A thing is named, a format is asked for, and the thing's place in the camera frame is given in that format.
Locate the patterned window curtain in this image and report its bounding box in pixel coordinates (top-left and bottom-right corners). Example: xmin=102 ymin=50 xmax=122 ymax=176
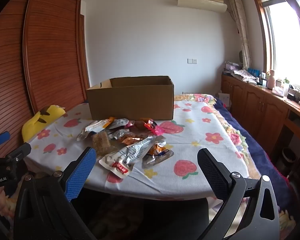
xmin=229 ymin=0 xmax=252 ymax=70

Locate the window with wooden frame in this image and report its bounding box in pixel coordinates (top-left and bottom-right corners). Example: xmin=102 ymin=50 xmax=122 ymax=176
xmin=254 ymin=0 xmax=300 ymax=89

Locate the orange white chicken-feet packet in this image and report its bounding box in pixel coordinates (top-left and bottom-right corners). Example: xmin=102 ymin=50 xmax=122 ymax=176
xmin=76 ymin=117 xmax=115 ymax=141

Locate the pink orange snack packet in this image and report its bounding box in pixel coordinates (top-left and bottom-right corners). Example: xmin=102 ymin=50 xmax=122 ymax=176
xmin=125 ymin=118 xmax=164 ymax=136

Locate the brown cardboard box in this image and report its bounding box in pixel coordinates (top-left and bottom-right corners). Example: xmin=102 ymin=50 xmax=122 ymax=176
xmin=86 ymin=76 xmax=174 ymax=120

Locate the wooden cabinet under window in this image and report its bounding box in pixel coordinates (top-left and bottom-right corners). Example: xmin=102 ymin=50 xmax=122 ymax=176
xmin=220 ymin=73 xmax=300 ymax=170

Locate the brown gold snack packet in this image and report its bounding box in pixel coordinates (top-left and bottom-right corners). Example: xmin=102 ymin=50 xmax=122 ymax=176
xmin=118 ymin=132 xmax=145 ymax=145

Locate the white red-label snack pouch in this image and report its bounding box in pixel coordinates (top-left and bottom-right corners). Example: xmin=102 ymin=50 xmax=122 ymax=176
xmin=99 ymin=135 xmax=156 ymax=179

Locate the white blue-top snack pouch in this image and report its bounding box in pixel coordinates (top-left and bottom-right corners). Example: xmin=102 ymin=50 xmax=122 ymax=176
xmin=107 ymin=118 xmax=129 ymax=129

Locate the floral strawberry bed sheet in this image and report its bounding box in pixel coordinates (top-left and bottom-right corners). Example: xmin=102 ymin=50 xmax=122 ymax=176
xmin=26 ymin=94 xmax=260 ymax=200

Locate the silver tray snack packet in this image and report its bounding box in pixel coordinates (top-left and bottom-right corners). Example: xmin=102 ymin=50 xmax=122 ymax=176
xmin=142 ymin=137 xmax=174 ymax=168

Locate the person's left hand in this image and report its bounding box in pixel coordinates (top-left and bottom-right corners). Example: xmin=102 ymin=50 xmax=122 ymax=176
xmin=0 ymin=187 xmax=9 ymax=216

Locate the pink bottle on cabinet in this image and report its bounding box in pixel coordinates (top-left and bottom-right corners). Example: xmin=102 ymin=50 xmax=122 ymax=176
xmin=267 ymin=69 xmax=276 ymax=90

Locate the white wall switch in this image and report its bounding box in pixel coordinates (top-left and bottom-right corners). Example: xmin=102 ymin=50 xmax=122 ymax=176
xmin=187 ymin=59 xmax=197 ymax=64

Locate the brown seed bar packet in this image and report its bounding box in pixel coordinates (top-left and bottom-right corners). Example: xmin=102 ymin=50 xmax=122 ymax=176
xmin=91 ymin=131 xmax=112 ymax=157

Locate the brown wooden wardrobe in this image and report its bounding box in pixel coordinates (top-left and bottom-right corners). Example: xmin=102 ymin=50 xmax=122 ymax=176
xmin=0 ymin=0 xmax=88 ymax=158

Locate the yellow plush toy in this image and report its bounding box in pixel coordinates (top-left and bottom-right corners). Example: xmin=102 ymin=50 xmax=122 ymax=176
xmin=21 ymin=105 xmax=66 ymax=142

